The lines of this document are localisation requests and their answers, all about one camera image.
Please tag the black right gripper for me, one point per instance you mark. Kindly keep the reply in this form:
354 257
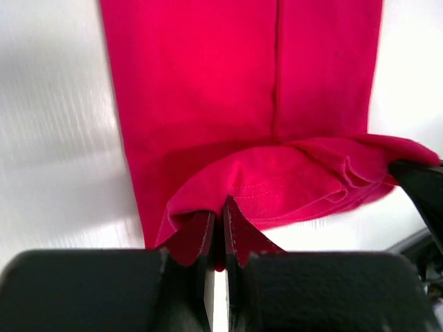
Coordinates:
423 185

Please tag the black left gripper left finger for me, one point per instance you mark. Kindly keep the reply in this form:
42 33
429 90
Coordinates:
185 286

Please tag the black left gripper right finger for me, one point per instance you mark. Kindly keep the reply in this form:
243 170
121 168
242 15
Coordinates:
243 240

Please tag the magenta t shirt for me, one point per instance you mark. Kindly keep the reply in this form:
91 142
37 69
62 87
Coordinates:
262 101

